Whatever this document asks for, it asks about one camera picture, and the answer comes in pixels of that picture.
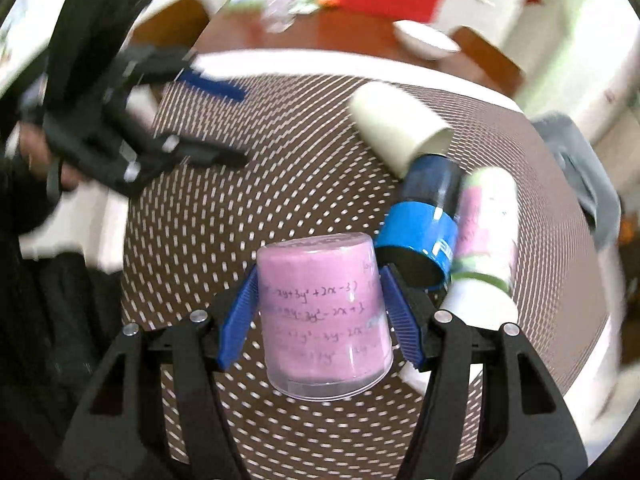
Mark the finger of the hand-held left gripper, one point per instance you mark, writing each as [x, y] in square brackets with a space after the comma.
[200, 152]
[210, 85]

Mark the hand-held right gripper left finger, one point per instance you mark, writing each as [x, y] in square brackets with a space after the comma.
[239, 320]

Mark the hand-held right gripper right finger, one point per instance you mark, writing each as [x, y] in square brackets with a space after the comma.
[402, 320]

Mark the pink printed plastic cup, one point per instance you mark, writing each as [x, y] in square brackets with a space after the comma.
[322, 310]

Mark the blue cup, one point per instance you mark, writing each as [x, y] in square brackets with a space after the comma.
[420, 232]

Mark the white floral print cup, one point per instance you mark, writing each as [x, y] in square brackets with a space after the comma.
[487, 220]

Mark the cream paper cup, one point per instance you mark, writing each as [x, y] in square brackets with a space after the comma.
[395, 120]

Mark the person's left hand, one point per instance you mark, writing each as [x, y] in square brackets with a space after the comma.
[35, 152]

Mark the wooden chair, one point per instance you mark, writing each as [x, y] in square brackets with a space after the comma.
[490, 62]
[172, 22]

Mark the brown dotted placemat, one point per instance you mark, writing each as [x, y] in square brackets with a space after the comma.
[200, 240]

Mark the clear glass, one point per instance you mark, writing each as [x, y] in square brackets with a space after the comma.
[279, 10]

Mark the dark cloth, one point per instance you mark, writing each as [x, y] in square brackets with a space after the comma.
[55, 340]

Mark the white bowl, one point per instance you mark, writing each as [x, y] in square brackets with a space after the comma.
[425, 40]

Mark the grey cloth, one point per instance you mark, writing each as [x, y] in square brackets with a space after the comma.
[585, 175]

